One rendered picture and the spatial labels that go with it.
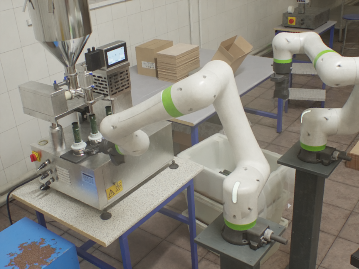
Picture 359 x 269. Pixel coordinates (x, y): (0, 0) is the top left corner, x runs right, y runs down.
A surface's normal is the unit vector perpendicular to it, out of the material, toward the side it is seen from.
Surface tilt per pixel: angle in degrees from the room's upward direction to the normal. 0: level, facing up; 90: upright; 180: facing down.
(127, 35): 90
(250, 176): 14
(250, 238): 81
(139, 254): 0
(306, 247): 90
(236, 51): 90
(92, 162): 0
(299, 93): 0
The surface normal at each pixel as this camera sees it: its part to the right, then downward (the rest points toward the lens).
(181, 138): -0.56, -0.04
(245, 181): 0.05, -0.83
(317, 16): 0.80, 0.21
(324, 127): -0.04, 0.41
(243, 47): -0.45, 0.18
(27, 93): -0.60, 0.38
